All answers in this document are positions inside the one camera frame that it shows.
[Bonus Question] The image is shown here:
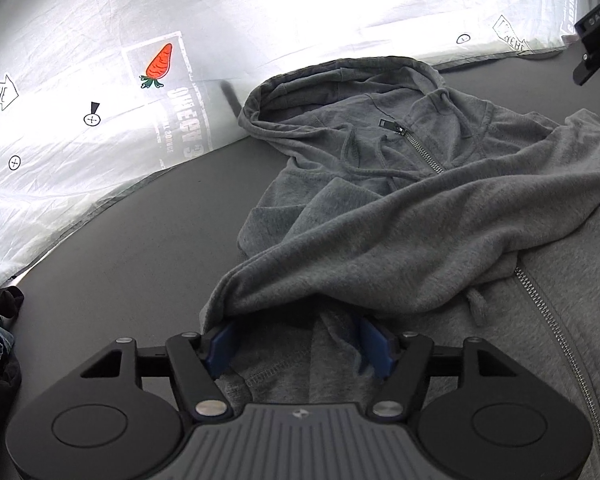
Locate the black garment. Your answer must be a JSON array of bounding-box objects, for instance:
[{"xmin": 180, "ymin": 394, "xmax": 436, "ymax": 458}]
[{"xmin": 0, "ymin": 282, "xmax": 27, "ymax": 431}]

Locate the white carrot print quilt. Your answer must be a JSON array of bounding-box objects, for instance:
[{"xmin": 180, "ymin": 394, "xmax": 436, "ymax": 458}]
[{"xmin": 0, "ymin": 0, "xmax": 600, "ymax": 289}]

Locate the grey zip hoodie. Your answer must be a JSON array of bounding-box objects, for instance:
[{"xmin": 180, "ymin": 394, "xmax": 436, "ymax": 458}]
[{"xmin": 200, "ymin": 55, "xmax": 600, "ymax": 480}]

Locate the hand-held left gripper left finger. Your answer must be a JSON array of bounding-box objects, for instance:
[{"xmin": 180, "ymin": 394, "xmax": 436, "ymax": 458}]
[{"xmin": 75, "ymin": 322, "xmax": 238, "ymax": 421}]

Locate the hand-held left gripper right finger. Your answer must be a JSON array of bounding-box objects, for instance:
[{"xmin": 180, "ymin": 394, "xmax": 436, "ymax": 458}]
[{"xmin": 357, "ymin": 317, "xmax": 523, "ymax": 421}]

